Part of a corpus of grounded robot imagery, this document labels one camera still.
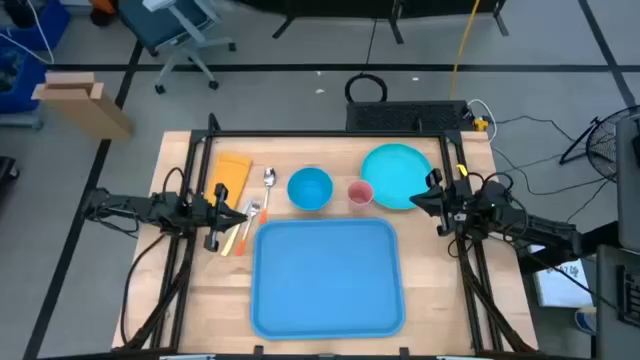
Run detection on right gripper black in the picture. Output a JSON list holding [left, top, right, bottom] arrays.
[[409, 168, 474, 237]]

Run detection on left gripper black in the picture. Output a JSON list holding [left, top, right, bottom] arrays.
[[187, 182, 250, 253]]

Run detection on orange-handled metal fork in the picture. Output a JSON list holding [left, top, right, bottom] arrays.
[[235, 199, 262, 257]]

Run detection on cream-handled knife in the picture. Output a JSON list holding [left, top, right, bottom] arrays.
[[221, 198, 253, 258]]

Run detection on orange cloth napkin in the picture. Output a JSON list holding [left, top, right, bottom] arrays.
[[204, 152, 254, 209]]

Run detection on teal plastic plate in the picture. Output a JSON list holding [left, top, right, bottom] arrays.
[[360, 143, 434, 211]]

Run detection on orange-handled metal spoon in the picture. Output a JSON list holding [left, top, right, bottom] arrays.
[[258, 167, 278, 226]]

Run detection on pink plastic cup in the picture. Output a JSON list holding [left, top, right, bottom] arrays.
[[347, 179, 375, 210]]

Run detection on blue plastic bowl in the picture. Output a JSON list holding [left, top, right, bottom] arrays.
[[286, 166, 335, 212]]

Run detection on blue plastic tray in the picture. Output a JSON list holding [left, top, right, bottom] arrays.
[[249, 217, 407, 342]]

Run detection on black mesh computer case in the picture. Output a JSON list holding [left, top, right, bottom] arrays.
[[345, 99, 476, 133]]

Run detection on white paper box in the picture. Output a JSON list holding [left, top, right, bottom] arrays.
[[532, 244, 594, 309]]

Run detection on brown cardboard box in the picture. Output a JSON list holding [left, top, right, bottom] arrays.
[[31, 71, 134, 142]]

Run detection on black standing fan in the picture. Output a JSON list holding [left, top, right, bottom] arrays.
[[558, 104, 640, 184]]

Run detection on dark grey cabinet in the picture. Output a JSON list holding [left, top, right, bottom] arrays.
[[594, 244, 640, 360]]

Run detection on black backdrop curtain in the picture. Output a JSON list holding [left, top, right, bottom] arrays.
[[234, 0, 511, 46]]

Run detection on blue plastic bin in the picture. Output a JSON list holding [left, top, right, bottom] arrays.
[[0, 47, 47, 114], [0, 0, 71, 51]]

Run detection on black floor cables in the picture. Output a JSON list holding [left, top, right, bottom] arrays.
[[492, 115, 616, 224]]

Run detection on thick white cable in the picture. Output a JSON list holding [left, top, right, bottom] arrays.
[[467, 98, 499, 144]]

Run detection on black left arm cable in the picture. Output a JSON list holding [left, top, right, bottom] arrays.
[[119, 167, 190, 346]]

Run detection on black aluminium table frame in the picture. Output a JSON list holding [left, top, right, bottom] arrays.
[[119, 113, 539, 354]]

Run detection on coiled black cable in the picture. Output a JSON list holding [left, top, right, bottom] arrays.
[[344, 17, 389, 104]]

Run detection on yellow floor cable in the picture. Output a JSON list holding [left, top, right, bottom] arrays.
[[448, 0, 482, 100]]

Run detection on thin white cable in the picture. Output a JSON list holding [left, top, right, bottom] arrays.
[[0, 0, 55, 65]]

